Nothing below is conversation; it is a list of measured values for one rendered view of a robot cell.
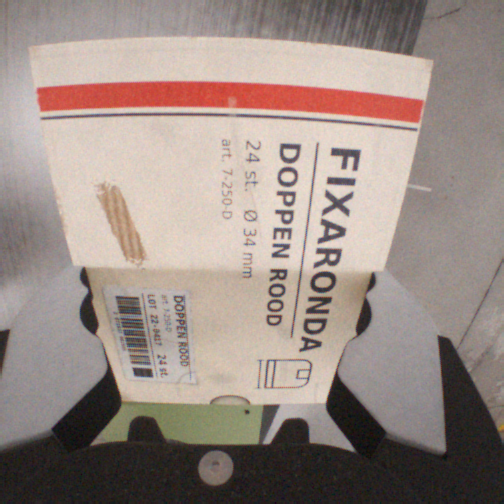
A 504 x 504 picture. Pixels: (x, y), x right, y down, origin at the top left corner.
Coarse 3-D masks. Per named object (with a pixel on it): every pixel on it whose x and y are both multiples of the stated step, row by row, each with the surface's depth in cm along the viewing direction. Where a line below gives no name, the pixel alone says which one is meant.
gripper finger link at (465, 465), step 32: (448, 352) 7; (448, 384) 6; (448, 416) 6; (480, 416) 6; (384, 448) 5; (448, 448) 5; (480, 448) 5; (416, 480) 5; (448, 480) 4; (480, 480) 4
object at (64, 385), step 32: (64, 288) 9; (32, 320) 8; (64, 320) 8; (96, 320) 10; (32, 352) 7; (64, 352) 7; (96, 352) 7; (0, 384) 6; (32, 384) 6; (64, 384) 6; (96, 384) 6; (0, 416) 5; (32, 416) 5; (64, 416) 5; (96, 416) 6; (0, 448) 5; (64, 448) 5
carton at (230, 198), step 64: (64, 64) 7; (128, 64) 7; (192, 64) 8; (256, 64) 8; (320, 64) 8; (384, 64) 8; (64, 128) 8; (128, 128) 8; (192, 128) 8; (256, 128) 8; (320, 128) 9; (384, 128) 9; (64, 192) 9; (128, 192) 9; (192, 192) 9; (256, 192) 9; (320, 192) 9; (384, 192) 10; (128, 256) 10; (192, 256) 10; (256, 256) 11; (320, 256) 11; (384, 256) 11; (128, 320) 12; (192, 320) 12; (256, 320) 12; (320, 320) 12; (128, 384) 14; (192, 384) 14; (256, 384) 14; (320, 384) 14
